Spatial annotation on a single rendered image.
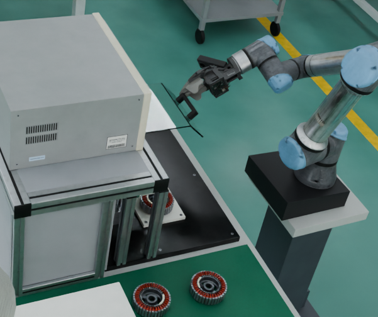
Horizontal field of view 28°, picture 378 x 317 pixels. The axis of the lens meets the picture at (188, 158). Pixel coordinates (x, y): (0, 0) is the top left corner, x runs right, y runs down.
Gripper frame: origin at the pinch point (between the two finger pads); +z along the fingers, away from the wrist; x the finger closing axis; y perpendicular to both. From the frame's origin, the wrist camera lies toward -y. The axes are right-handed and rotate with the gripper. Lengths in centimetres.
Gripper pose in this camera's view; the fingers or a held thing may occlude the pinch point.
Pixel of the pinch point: (182, 92)
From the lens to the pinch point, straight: 261.7
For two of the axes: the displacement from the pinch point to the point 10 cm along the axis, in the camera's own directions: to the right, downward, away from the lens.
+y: 4.1, 6.4, -6.5
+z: -8.6, 5.1, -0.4
